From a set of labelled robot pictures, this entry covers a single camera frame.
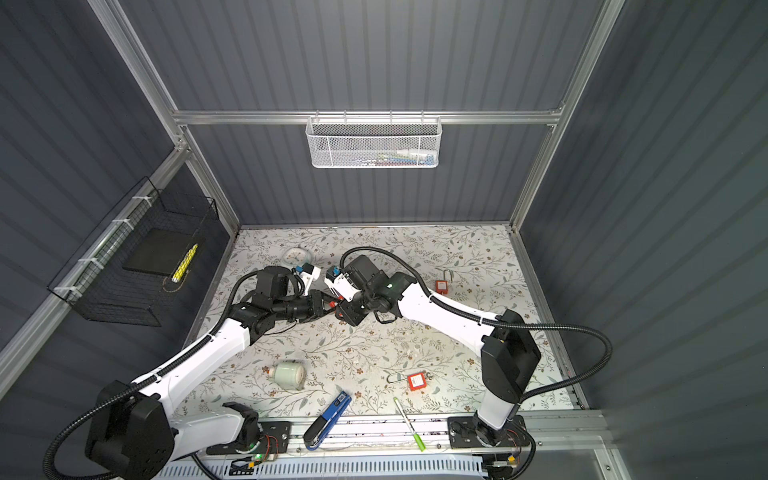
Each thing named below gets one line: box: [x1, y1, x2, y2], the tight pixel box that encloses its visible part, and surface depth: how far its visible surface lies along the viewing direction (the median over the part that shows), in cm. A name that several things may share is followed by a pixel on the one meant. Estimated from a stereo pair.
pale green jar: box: [268, 362, 307, 391], surface depth 78 cm
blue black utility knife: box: [303, 391, 352, 451], surface depth 75 cm
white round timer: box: [282, 247, 310, 268], surface depth 111 cm
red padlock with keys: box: [386, 371, 433, 391], surface depth 83 cm
